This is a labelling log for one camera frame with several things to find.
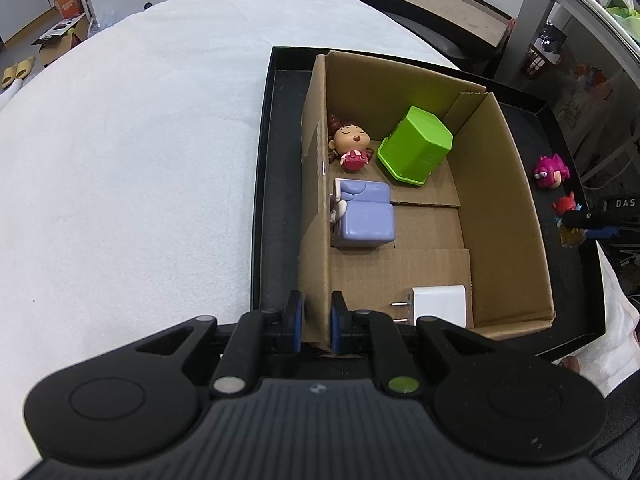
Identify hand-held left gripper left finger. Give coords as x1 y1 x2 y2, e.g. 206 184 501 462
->
135 289 307 401

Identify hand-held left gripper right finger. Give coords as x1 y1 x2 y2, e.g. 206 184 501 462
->
330 290 493 400

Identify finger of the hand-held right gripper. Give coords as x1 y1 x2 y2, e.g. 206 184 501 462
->
560 211 608 231

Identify red blue toy figure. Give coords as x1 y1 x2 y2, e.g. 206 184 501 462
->
552 194 621 247

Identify white charger plug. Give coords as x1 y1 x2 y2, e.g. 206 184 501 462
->
391 285 468 329

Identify purple bed toy figure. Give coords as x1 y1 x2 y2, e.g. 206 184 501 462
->
327 177 397 249

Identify brown cardboard box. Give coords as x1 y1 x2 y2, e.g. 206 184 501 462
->
297 50 557 356

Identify black tray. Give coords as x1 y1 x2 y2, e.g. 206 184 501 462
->
247 46 603 361

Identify green hexagonal container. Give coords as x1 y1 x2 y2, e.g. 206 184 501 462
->
376 106 454 187

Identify sleeping doll figure red dress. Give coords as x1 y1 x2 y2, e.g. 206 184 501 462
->
327 114 373 173

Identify pink dinosaur toy figure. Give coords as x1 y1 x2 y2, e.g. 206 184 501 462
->
531 154 572 191

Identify green plastic bag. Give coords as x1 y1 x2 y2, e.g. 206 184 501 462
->
607 5 640 41

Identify grey desk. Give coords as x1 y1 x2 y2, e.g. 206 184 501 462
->
520 0 640 68

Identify black framed brown board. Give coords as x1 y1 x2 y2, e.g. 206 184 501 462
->
340 0 516 61

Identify open brown floor carton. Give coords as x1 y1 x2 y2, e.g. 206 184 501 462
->
32 12 92 68

